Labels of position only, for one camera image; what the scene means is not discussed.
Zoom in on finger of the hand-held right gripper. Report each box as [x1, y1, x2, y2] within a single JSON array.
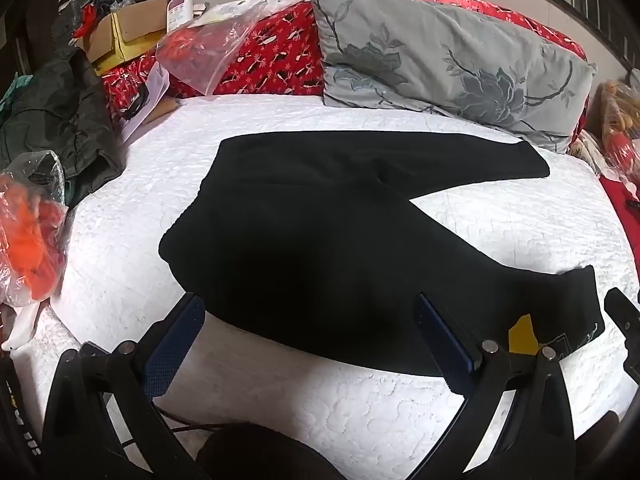
[[603, 287, 640, 361]]

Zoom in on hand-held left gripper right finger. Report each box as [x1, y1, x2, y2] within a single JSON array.
[[414, 292, 583, 480]]

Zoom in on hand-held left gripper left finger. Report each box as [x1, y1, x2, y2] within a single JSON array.
[[42, 292, 208, 480]]

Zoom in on black pants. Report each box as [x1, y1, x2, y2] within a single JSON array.
[[158, 130, 607, 396]]

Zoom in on white quilted bed cover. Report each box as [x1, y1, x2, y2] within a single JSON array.
[[10, 92, 640, 480]]

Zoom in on clear bag with orange cloth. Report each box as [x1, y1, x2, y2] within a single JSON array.
[[0, 150, 71, 308]]

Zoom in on yellowish plastic bag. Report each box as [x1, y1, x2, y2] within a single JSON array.
[[597, 67, 640, 183]]

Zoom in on white paper sheet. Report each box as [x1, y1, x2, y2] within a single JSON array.
[[119, 62, 172, 143]]

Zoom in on dark green jacket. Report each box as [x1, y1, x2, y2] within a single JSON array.
[[0, 12, 128, 211]]

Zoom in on grey floral pillow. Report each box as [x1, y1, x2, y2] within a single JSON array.
[[306, 0, 598, 153]]

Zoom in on yellow box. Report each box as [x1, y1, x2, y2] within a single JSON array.
[[92, 12, 161, 78]]

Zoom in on clear bag with red cloth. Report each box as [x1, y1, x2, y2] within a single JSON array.
[[156, 7, 266, 97]]

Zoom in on red floral bedsheet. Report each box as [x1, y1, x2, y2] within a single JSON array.
[[100, 0, 640, 261]]

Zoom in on brown cardboard box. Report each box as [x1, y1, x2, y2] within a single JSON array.
[[82, 0, 168, 63]]

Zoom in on white and pink bottle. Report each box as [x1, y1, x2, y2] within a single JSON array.
[[166, 0, 194, 32]]

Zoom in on white plastic packet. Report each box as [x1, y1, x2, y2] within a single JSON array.
[[192, 0, 303, 28]]

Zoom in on dark wooden furniture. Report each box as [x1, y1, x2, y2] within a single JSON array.
[[0, 0, 68, 91]]

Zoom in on dark window frame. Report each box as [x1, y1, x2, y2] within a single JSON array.
[[492, 0, 640, 78]]

